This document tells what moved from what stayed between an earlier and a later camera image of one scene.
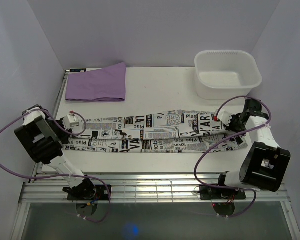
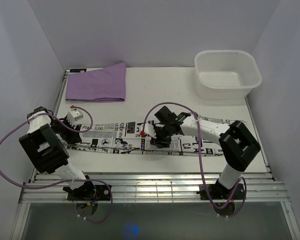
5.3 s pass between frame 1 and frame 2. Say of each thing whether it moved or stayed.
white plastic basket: stayed
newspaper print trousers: moved
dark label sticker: stayed
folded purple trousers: stayed
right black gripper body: moved
